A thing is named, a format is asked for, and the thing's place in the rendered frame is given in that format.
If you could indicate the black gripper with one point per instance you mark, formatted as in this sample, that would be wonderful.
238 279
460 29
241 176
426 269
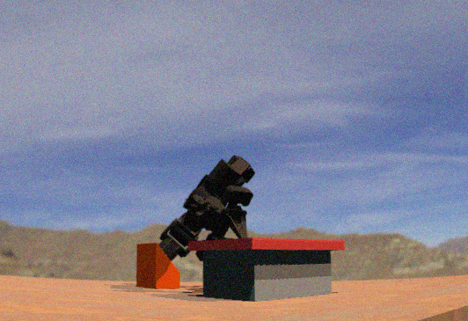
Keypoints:
232 216

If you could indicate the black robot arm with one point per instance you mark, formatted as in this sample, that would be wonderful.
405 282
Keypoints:
187 228

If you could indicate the red lid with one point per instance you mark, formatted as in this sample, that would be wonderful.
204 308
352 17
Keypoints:
265 244

